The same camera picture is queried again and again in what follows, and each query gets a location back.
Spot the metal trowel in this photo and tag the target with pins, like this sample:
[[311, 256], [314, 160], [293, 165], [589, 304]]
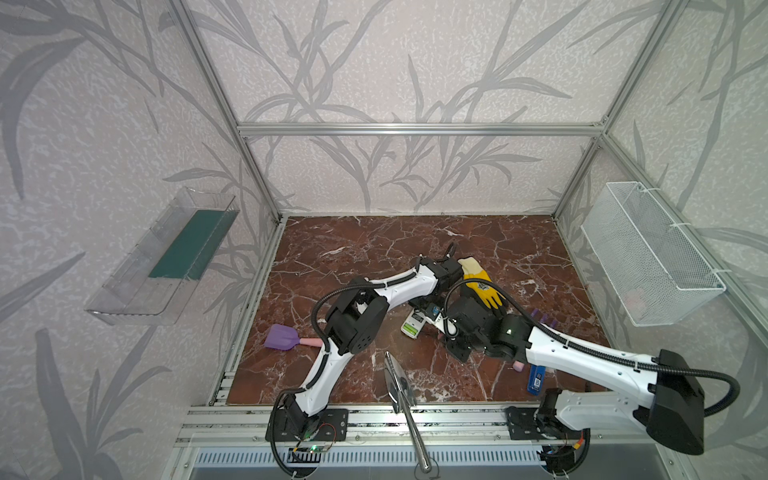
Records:
[[402, 398]]

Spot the clear plastic wall shelf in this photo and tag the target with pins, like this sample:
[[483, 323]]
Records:
[[158, 277]]

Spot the red white remote control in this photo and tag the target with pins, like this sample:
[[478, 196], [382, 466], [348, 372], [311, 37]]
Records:
[[413, 324]]

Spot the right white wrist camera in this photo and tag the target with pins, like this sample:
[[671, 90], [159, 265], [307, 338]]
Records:
[[433, 315]]

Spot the purple toy shovel pink handle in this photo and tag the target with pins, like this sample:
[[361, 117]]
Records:
[[284, 338]]

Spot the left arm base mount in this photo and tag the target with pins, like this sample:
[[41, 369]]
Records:
[[329, 425]]

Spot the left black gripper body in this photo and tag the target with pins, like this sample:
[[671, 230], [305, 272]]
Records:
[[448, 271]]

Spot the blue lighter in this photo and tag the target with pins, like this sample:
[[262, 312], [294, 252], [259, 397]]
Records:
[[536, 379]]

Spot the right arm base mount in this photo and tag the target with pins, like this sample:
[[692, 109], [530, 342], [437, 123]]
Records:
[[527, 423]]

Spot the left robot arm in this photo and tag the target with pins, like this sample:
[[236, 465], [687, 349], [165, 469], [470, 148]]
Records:
[[347, 321]]

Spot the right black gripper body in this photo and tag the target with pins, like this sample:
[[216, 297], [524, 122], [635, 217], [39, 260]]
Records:
[[459, 324]]

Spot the white wire wall basket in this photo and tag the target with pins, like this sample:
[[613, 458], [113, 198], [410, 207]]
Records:
[[658, 274]]

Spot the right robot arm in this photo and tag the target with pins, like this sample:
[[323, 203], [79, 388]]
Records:
[[659, 395]]

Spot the yellow black work glove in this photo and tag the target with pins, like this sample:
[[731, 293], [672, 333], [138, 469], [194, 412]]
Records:
[[473, 270]]

